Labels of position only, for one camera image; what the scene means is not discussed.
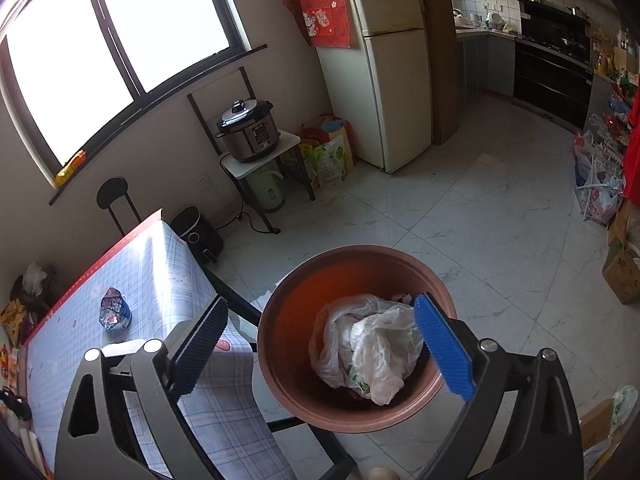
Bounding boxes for brown wooden door frame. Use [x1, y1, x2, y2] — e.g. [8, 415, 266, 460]
[412, 0, 461, 146]

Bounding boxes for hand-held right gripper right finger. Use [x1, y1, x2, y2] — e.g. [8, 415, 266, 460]
[414, 292, 585, 480]

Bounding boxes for black folding chair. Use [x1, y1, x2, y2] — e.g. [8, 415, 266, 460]
[200, 265, 358, 480]

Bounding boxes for shelf of bottles and packets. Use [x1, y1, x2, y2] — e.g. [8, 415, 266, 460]
[590, 25, 640, 141]

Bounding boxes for printed cardboard box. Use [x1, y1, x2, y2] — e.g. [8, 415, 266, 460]
[602, 240, 640, 306]

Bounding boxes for black built-in stove oven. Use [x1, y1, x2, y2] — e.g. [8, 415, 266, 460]
[512, 35, 596, 131]

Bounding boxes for blue plaid tablecloth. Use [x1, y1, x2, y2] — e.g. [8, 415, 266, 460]
[22, 217, 301, 480]

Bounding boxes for white green plastic bag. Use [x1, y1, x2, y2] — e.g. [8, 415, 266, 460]
[611, 385, 640, 436]

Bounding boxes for grey lower kitchen cabinet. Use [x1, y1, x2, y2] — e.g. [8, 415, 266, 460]
[456, 27, 517, 98]

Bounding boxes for dark round side table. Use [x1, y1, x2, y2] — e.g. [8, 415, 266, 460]
[10, 270, 56, 321]

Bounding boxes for black range hood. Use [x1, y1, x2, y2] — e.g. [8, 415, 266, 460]
[516, 0, 591, 61]

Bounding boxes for pile of plastic bags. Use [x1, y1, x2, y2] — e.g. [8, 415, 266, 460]
[572, 115, 626, 223]

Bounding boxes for red printed fridge cloth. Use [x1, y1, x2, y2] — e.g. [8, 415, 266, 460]
[283, 0, 366, 50]

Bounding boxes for brown plastic flower pot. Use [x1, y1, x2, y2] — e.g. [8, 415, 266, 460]
[257, 245, 458, 433]

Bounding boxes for clear plastic bag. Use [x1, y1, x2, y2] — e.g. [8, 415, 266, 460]
[309, 294, 426, 406]

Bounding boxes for yellow snack bags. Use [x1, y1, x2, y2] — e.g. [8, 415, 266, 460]
[0, 300, 28, 346]

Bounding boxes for silver electric pressure cooker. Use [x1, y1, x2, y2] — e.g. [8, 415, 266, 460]
[216, 99, 281, 163]

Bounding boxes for white crumpled plastic bag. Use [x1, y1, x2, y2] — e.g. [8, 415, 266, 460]
[22, 262, 48, 296]

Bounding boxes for black power cable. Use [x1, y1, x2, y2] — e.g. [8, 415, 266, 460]
[215, 210, 279, 236]

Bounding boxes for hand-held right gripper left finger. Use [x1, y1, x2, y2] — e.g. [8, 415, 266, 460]
[54, 295, 230, 480]

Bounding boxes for cream two-door fridge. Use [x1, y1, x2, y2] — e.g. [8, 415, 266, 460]
[316, 0, 433, 173]

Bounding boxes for dark framed window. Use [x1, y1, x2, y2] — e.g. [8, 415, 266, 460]
[0, 0, 251, 171]

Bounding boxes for yellow snack packet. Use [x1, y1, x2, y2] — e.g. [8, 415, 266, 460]
[54, 149, 90, 187]

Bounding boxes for red hanging garment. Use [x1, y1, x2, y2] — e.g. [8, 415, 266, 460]
[622, 95, 640, 206]

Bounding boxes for colourful shopping bags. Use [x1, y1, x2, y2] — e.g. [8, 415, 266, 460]
[300, 115, 356, 171]

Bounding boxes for green electric kettle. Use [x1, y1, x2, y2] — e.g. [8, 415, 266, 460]
[246, 170, 286, 212]

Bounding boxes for plain cardboard box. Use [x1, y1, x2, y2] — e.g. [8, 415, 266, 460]
[580, 397, 616, 461]

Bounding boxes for blue white snack packet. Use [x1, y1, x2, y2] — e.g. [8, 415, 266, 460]
[99, 286, 133, 332]

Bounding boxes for black air fryer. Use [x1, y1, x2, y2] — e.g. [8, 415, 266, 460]
[171, 206, 226, 263]

